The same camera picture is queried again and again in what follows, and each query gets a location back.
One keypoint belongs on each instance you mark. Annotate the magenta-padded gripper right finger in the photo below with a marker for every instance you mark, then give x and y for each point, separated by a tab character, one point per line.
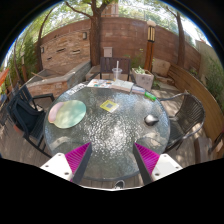
165	164

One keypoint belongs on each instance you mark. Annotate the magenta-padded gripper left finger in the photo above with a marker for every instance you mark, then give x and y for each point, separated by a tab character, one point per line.
56	164

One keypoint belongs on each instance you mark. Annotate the grey and black computer mouse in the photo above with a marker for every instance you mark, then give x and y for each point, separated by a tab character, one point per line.
151	120

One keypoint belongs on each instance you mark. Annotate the black folding armchair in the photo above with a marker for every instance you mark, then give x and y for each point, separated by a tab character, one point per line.
28	118

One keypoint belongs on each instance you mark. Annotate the dark wicker armchair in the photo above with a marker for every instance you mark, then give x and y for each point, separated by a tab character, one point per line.
188	115

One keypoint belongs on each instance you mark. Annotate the green plastic pack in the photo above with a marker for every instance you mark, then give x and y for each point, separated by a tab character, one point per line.
150	96

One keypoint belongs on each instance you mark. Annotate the curved wooden bench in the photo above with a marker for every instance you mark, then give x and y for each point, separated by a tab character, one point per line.
200	96

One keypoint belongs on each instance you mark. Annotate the yellow square card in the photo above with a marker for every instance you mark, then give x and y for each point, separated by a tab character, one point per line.
109	106

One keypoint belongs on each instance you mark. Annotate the white and blue booklet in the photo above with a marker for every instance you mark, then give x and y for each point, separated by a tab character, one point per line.
138	90

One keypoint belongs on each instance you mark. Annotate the raised stone planter bed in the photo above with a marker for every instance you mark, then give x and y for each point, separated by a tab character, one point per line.
53	85

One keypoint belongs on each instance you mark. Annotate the concrete planter with plants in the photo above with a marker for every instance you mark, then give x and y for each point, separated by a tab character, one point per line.
144	80

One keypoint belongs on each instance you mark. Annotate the beige stone block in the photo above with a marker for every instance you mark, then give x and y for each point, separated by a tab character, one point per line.
161	67

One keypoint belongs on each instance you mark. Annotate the low concrete block seat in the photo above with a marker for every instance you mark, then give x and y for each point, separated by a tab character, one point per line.
92	72

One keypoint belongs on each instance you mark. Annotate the clear plastic cup with straw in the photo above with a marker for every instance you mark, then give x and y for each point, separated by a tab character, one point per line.
117	74

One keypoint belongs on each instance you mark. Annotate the dark wooden slatted chair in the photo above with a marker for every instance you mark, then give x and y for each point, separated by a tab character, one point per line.
110	64

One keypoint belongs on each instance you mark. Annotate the thin leaning tree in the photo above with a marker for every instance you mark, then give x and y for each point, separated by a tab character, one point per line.
39	50

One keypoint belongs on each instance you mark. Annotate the slim straight tree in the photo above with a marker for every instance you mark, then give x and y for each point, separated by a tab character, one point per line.
181	40

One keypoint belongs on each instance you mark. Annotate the thick forked tree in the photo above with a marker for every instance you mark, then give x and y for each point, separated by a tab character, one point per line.
95	36

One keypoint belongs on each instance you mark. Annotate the black wall lamp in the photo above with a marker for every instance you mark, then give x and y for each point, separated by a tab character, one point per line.
84	35
42	50

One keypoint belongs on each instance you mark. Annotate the wooden garden lamp post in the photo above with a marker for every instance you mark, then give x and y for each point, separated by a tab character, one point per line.
149	50

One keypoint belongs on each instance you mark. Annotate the white wall box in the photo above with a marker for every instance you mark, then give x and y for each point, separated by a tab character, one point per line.
108	52

